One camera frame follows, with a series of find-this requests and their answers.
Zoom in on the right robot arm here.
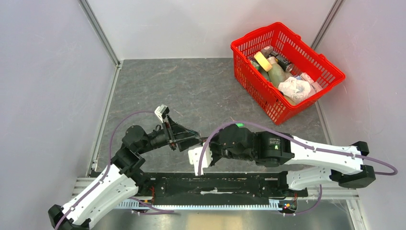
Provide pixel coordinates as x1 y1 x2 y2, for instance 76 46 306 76
208 124 376 196

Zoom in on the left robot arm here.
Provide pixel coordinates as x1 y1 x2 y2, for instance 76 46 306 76
48 115 209 230

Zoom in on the crumpled white plastic bag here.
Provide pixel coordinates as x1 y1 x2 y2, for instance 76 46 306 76
278 77 316 104

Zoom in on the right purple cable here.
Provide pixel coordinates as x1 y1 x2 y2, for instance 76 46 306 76
196 121 398 217

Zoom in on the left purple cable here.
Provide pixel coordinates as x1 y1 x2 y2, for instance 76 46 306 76
54 111 159 230

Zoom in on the dark can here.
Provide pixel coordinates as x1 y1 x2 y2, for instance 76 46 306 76
269 51 294 72

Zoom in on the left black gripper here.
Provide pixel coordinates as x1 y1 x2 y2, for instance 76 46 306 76
137 114 200 154

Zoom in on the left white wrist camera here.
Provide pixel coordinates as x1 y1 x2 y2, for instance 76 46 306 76
154 104 169 123

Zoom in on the green bottle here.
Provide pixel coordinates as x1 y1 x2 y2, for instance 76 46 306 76
268 57 286 88

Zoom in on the purple cable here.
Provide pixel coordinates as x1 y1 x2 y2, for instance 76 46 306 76
196 121 398 217
54 111 159 230

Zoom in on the red plastic basket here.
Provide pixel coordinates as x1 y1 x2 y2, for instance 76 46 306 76
230 22 346 125

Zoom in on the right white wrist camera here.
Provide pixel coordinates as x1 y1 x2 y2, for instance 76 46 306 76
187 146 212 170

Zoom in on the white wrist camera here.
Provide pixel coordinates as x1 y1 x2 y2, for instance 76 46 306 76
154 104 169 123
187 146 212 170

